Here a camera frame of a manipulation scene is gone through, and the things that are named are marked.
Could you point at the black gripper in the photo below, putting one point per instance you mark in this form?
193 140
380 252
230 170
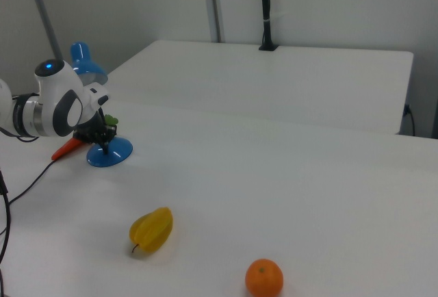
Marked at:
94 129

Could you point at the blue desk lamp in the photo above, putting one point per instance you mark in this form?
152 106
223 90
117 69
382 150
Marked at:
116 150

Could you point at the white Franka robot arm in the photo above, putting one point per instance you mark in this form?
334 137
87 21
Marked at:
58 105

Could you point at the orange toy carrot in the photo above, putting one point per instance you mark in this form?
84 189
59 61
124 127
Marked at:
63 151

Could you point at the yellow toy starfruit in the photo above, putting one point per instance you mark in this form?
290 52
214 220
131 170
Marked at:
152 230

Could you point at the white side table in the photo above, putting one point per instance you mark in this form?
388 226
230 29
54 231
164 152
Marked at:
273 81

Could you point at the black pole with clamp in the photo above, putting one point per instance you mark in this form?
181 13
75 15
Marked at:
266 9

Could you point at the orange toy tangerine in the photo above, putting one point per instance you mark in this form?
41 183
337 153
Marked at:
264 278

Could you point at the grey metal frame post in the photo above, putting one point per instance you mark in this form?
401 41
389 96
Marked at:
215 2

